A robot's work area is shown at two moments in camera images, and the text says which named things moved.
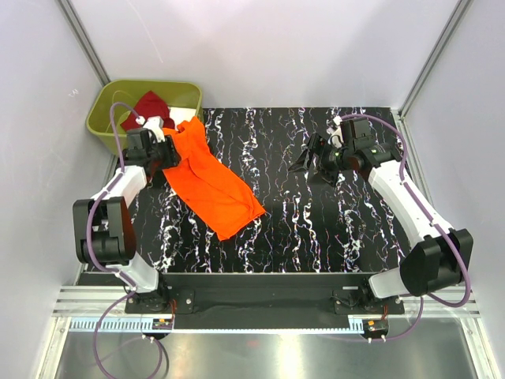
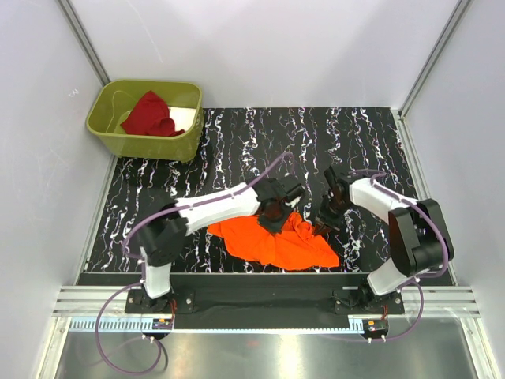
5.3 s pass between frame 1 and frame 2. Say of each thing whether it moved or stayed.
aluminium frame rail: stayed
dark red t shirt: stayed
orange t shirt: moved
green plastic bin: stayed
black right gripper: moved
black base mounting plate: stayed
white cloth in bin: stayed
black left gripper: moved
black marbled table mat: stayed
